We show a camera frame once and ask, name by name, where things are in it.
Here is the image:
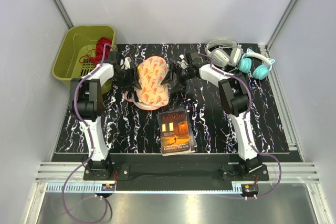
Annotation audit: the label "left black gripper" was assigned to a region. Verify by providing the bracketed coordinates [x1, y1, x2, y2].
[113, 67, 141, 92]

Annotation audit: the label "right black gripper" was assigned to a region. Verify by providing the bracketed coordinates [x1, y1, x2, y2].
[160, 63, 193, 94]

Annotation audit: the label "pink patterned mesh laundry bag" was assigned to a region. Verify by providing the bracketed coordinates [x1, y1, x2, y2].
[124, 56, 170, 111]

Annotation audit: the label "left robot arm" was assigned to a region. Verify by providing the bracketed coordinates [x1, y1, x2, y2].
[69, 51, 140, 180]

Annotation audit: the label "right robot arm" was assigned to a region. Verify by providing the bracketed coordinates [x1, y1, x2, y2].
[159, 51, 263, 180]

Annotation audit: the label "red bra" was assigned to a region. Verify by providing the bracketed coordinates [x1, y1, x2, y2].
[79, 37, 112, 67]

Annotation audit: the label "orange paperback book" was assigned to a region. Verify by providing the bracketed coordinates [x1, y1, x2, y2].
[157, 108, 197, 156]

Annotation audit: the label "white grey headphones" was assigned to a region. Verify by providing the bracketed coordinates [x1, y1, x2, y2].
[205, 38, 243, 77]

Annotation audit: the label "olive green plastic basket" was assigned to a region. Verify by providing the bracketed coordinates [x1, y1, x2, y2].
[52, 25, 117, 88]

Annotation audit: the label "teal cat-ear headphones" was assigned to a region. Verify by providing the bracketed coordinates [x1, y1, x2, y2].
[238, 48, 275, 80]

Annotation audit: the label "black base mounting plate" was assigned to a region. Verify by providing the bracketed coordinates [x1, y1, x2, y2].
[83, 153, 274, 192]

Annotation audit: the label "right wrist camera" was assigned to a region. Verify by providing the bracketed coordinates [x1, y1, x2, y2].
[178, 51, 203, 69]

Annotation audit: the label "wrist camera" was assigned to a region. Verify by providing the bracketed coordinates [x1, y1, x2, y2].
[178, 51, 203, 69]
[106, 51, 132, 69]

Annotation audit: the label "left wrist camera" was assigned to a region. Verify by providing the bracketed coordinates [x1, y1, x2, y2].
[106, 51, 132, 69]

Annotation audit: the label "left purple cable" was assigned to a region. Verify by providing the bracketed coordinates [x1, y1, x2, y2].
[61, 43, 119, 222]

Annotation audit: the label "aluminium frame rail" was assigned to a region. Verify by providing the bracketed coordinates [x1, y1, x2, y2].
[33, 157, 333, 223]

